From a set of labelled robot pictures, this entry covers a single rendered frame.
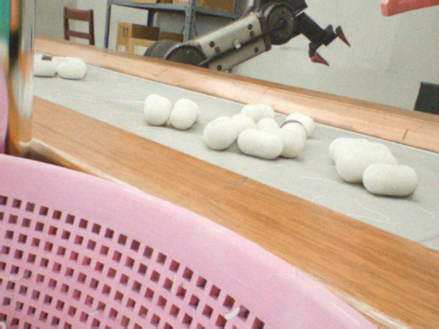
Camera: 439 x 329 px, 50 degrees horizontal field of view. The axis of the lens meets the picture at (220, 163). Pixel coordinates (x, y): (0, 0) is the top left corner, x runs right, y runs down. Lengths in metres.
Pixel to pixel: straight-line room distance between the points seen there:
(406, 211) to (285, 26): 1.03
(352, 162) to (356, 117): 0.23
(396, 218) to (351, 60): 2.56
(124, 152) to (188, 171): 0.03
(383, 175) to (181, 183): 0.15
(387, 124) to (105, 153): 0.36
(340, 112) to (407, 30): 2.13
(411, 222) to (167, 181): 0.13
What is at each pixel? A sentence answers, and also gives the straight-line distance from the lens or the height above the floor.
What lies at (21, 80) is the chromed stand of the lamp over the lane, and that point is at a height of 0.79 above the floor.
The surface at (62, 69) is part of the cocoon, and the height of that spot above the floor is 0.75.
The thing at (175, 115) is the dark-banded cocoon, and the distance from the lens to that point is 0.37.
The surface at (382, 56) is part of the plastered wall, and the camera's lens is 2.69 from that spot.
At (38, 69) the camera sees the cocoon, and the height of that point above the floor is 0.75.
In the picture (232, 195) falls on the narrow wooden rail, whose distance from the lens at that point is 0.15.
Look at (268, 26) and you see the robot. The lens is 1.25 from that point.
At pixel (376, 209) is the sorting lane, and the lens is 0.26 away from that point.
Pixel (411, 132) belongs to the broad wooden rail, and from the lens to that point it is 0.49.
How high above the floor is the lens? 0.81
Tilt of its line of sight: 15 degrees down
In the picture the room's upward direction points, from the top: 8 degrees clockwise
